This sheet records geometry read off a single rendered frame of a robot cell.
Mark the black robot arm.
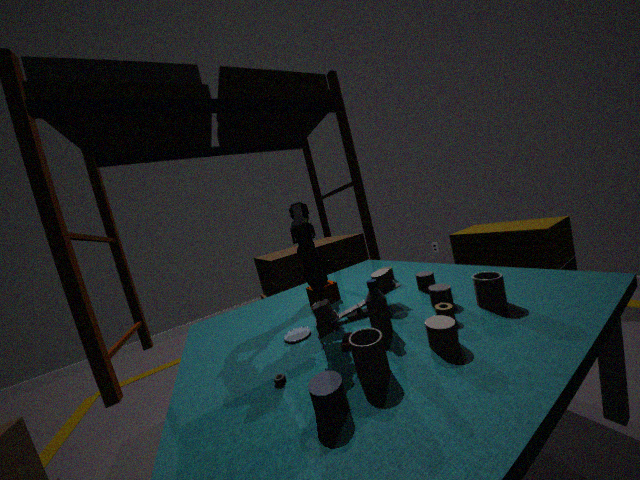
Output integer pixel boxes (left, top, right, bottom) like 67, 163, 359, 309
289, 202, 335, 272

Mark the dark bottle with cap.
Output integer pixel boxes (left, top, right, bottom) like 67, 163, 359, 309
365, 279, 393, 337

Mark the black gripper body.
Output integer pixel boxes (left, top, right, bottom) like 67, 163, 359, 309
302, 254, 328, 285

